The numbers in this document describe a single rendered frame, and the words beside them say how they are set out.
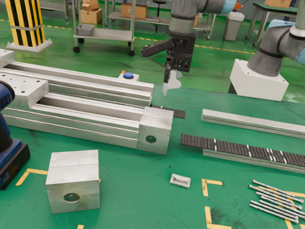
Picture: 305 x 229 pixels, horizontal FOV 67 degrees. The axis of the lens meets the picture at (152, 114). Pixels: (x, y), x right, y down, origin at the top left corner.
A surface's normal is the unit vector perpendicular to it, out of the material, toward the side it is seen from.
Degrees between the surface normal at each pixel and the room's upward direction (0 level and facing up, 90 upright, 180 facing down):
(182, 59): 90
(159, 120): 0
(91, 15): 89
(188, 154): 0
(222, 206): 0
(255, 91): 90
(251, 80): 90
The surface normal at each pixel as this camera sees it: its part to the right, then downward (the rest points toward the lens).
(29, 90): 0.11, -0.83
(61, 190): 0.22, 0.55
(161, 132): -0.15, 0.52
